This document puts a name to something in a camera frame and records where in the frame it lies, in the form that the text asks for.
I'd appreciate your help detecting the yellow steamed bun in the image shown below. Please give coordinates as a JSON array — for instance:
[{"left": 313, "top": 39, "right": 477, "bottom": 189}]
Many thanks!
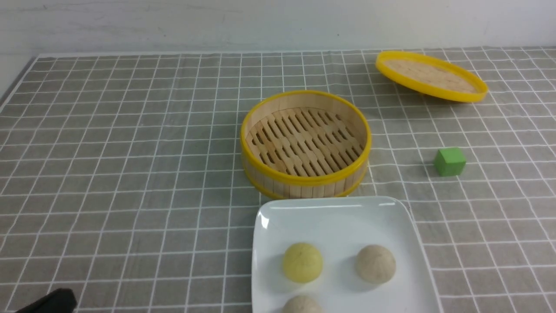
[{"left": 282, "top": 242, "right": 324, "bottom": 284}]

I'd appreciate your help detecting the beige steamed bun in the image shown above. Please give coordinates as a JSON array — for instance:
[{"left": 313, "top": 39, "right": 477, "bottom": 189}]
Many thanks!
[{"left": 355, "top": 244, "right": 397, "bottom": 284}]

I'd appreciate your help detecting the white steamed bun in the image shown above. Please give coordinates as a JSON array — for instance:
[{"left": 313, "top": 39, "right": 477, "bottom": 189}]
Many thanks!
[{"left": 281, "top": 295, "right": 324, "bottom": 313}]

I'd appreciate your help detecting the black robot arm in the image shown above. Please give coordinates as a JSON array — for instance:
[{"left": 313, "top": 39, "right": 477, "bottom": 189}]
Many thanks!
[{"left": 16, "top": 288, "right": 78, "bottom": 313}]

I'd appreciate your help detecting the white square plate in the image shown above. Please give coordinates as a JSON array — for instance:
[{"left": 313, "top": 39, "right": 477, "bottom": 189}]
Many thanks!
[{"left": 252, "top": 196, "right": 443, "bottom": 313}]

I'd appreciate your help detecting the yellow bamboo steamer basket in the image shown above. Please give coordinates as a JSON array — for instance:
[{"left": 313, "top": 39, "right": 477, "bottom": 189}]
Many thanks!
[{"left": 239, "top": 90, "right": 372, "bottom": 199}]

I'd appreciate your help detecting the grey checked tablecloth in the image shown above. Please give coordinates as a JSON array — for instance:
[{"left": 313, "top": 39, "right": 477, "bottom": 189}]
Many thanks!
[{"left": 0, "top": 47, "right": 556, "bottom": 313}]

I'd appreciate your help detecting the yellow bamboo steamer lid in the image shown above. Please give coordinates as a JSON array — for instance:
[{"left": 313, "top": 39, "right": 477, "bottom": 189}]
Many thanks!
[{"left": 375, "top": 51, "right": 489, "bottom": 103}]

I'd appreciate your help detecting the green cube block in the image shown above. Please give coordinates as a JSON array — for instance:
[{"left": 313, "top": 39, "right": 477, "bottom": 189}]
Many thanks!
[{"left": 433, "top": 147, "right": 467, "bottom": 176}]

